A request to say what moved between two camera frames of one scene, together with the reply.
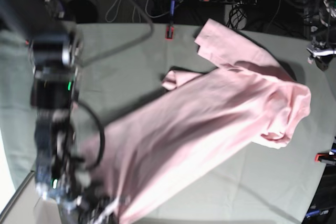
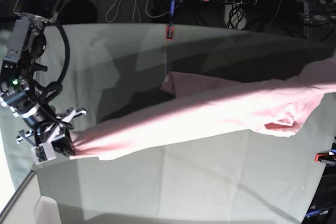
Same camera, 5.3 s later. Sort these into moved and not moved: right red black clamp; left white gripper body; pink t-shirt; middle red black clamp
Moved: left white gripper body; pink t-shirt
Not moved: right red black clamp; middle red black clamp
